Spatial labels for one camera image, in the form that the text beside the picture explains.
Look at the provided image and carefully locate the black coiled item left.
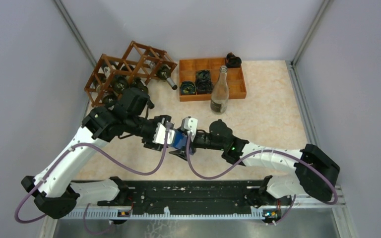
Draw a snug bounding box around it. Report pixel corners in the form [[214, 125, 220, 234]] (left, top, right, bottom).
[[180, 81, 196, 95]]

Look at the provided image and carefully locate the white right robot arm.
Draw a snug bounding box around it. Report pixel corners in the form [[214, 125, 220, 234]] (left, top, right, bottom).
[[169, 118, 340, 205]]

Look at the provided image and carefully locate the green bottle white label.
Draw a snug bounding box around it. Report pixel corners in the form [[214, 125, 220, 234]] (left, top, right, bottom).
[[103, 65, 128, 94]]

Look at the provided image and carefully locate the brown wooden wine rack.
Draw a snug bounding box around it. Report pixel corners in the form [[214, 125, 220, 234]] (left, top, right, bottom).
[[84, 41, 177, 107]]

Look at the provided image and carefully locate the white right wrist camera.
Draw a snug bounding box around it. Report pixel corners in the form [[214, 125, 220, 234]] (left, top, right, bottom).
[[181, 117, 198, 137]]

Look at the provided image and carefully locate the green bottle silver neck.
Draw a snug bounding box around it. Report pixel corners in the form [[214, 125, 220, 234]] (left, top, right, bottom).
[[93, 80, 118, 105]]

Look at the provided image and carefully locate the black coiled item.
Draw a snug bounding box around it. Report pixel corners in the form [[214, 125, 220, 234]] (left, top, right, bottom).
[[180, 81, 196, 95], [195, 70, 213, 94]]

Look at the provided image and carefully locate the green bottle black neck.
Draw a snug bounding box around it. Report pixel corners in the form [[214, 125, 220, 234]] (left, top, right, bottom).
[[130, 77, 148, 94]]

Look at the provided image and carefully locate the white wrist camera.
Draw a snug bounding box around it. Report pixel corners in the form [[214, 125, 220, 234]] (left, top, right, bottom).
[[181, 117, 198, 137], [152, 122, 175, 145]]

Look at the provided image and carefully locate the blue square glass bottle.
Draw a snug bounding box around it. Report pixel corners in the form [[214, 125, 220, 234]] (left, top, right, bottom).
[[169, 129, 191, 154]]

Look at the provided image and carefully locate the clear glass wine bottle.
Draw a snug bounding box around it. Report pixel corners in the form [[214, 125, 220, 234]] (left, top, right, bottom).
[[210, 65, 229, 114]]

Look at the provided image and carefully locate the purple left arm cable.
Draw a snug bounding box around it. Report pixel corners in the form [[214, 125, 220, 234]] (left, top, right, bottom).
[[14, 123, 173, 236]]

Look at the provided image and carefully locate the black object behind tray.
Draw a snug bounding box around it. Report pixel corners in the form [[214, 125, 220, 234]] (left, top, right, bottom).
[[225, 52, 242, 68]]

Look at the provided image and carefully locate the wooden compartment tray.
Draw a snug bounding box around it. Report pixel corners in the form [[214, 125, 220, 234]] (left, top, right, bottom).
[[178, 58, 247, 102]]

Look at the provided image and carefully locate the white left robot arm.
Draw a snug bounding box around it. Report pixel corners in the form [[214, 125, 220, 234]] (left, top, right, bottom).
[[21, 88, 175, 219]]

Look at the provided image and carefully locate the black coiled item right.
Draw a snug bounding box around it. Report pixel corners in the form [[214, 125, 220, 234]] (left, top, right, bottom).
[[195, 70, 213, 94]]

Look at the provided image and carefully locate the green bottle upper rack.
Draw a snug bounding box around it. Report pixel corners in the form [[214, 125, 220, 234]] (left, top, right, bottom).
[[156, 64, 178, 90]]

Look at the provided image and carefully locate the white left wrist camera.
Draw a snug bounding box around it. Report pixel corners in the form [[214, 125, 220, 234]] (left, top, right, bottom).
[[152, 122, 175, 145]]

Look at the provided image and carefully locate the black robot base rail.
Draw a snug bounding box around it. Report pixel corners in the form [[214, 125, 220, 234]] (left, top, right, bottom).
[[88, 178, 293, 221]]

